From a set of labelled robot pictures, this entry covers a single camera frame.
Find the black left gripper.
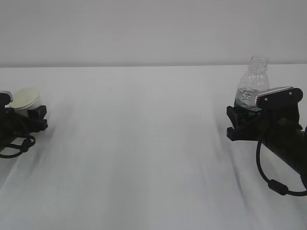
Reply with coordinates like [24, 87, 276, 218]
[0, 105, 48, 144]

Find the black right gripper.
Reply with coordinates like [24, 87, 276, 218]
[226, 106, 302, 141]

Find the white paper cup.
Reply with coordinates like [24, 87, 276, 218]
[9, 87, 43, 116]

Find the clear water bottle green label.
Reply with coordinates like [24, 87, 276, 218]
[234, 55, 269, 111]

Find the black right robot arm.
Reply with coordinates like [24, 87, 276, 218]
[226, 105, 307, 187]

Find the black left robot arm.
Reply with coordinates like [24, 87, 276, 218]
[0, 105, 48, 159]

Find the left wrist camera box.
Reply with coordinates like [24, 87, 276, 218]
[0, 91, 13, 107]

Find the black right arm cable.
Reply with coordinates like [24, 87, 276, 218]
[256, 138, 307, 196]

